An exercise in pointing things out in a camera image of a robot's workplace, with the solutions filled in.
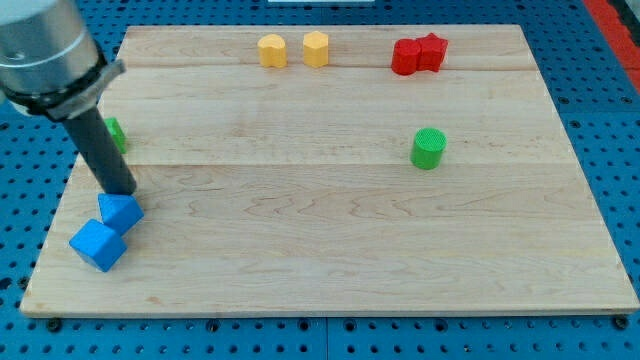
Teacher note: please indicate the blue triangle block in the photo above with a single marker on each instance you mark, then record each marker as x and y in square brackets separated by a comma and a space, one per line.
[119, 212]

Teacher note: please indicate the wooden board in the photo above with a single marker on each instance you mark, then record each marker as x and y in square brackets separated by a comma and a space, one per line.
[290, 192]

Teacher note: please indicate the red star block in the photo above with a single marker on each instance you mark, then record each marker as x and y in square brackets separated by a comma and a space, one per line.
[432, 52]

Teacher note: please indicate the red cylinder block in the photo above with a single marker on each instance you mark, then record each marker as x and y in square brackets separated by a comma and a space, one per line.
[405, 58]

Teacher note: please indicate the green star block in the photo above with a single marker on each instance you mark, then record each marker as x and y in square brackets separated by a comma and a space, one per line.
[117, 134]

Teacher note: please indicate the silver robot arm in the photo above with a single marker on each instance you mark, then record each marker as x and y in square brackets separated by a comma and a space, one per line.
[51, 66]

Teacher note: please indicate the green cylinder block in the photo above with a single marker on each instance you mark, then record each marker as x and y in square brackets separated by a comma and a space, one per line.
[428, 147]

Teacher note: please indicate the yellow heart block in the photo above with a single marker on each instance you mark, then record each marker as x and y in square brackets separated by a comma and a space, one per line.
[272, 51]

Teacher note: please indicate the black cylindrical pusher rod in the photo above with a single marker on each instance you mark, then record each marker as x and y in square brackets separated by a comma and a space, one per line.
[95, 144]

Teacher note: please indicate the yellow hexagon block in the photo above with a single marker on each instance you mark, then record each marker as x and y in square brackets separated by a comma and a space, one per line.
[316, 49]

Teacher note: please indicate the blue cube block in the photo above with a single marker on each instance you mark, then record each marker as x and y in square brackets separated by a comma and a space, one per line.
[98, 245]

